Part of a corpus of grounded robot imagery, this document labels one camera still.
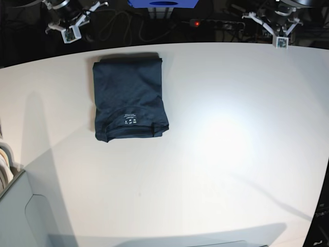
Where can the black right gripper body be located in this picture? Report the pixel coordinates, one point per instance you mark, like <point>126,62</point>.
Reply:
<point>71,15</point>

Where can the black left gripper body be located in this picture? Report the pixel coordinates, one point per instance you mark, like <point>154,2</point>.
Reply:
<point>279,18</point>

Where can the dark blue T-shirt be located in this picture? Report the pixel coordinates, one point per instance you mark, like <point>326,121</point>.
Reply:
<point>128,97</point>

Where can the blue box with oval hole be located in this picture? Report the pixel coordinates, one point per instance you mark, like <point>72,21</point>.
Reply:
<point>162,3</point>

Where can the black power strip red light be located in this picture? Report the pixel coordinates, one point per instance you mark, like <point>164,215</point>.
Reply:
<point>217,24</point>

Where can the grey plastic bin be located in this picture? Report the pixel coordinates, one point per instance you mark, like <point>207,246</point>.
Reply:
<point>33,212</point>

